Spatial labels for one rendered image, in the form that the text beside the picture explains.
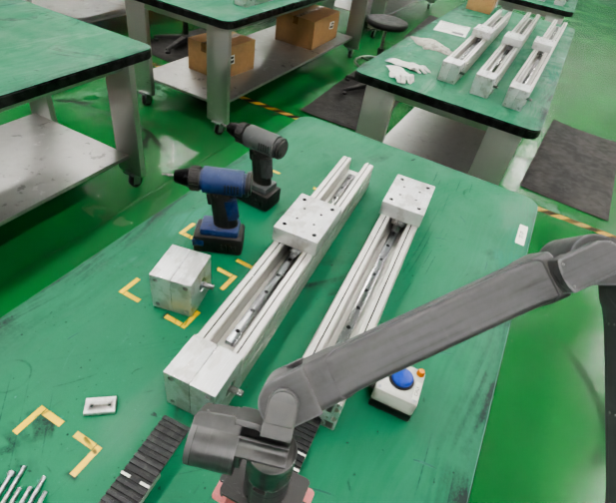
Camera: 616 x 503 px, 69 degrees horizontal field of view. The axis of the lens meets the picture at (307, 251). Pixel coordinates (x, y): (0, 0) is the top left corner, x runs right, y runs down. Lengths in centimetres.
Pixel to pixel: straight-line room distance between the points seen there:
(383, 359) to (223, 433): 20
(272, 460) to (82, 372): 49
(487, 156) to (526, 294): 189
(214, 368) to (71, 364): 29
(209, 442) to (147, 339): 44
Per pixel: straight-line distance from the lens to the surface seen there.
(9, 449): 91
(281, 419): 52
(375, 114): 252
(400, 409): 90
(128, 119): 251
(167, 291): 97
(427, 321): 54
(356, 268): 102
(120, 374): 93
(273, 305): 91
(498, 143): 240
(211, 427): 57
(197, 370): 80
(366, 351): 53
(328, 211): 111
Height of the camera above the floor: 154
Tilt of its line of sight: 41 degrees down
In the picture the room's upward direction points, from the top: 11 degrees clockwise
